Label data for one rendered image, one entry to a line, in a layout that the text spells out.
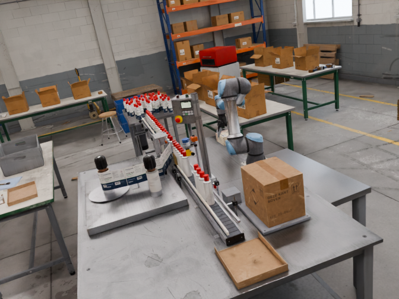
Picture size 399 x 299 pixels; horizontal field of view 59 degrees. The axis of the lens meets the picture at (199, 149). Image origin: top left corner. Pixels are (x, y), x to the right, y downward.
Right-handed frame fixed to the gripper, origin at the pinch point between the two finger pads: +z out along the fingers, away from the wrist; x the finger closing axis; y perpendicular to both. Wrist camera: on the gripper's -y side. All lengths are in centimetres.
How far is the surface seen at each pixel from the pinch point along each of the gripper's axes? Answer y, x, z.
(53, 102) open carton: 505, 146, 5
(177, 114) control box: -25, 46, -35
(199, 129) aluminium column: -33, 34, -23
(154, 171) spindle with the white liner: -43, 75, -5
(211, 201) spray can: -79, 51, 11
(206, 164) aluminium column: -31.5, 33.1, 6.2
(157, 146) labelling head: 8, 59, -6
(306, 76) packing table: 219, -251, 18
